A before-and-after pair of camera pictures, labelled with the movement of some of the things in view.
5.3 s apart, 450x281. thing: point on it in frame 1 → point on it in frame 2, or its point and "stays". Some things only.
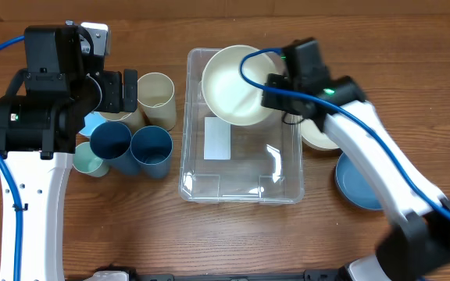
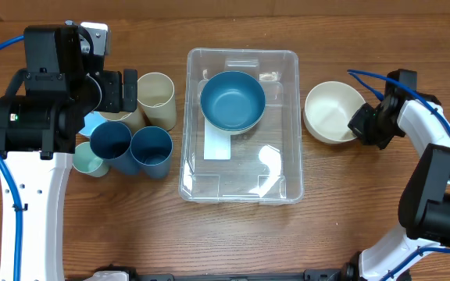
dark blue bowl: [354, 186] → [233, 101]
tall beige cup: [156, 98] stays
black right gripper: [273, 99] → [354, 126]
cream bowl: [228, 97] → [234, 132]
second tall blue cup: [151, 147] stays
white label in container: [217, 139] stays
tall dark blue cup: [112, 141] stays
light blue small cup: [92, 119] stays
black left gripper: [113, 100] stays
